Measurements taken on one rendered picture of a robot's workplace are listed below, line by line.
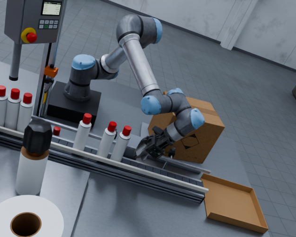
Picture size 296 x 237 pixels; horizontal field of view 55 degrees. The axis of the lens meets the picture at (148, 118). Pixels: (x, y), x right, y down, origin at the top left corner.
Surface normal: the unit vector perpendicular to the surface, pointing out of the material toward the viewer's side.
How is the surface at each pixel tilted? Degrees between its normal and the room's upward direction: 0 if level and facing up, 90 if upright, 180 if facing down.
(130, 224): 0
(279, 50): 90
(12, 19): 90
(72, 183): 0
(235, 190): 0
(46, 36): 90
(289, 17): 90
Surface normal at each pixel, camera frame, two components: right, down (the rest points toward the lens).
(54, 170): 0.34, -0.79
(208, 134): 0.15, 0.58
